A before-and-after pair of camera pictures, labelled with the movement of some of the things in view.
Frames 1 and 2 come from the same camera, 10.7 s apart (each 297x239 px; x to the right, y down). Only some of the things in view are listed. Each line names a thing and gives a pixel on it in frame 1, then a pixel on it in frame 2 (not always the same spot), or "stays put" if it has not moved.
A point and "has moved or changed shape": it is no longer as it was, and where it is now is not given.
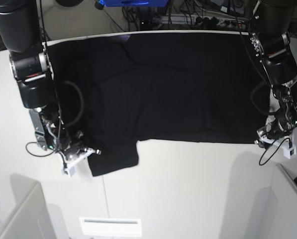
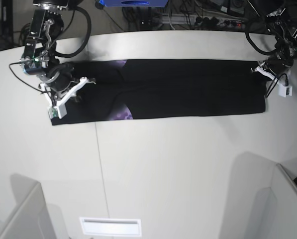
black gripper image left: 71,144 -> 57,75
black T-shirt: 114,91 has moved or changed shape
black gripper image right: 281,127 -> 278,65
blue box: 134,3 stays put
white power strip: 204,20 stays put
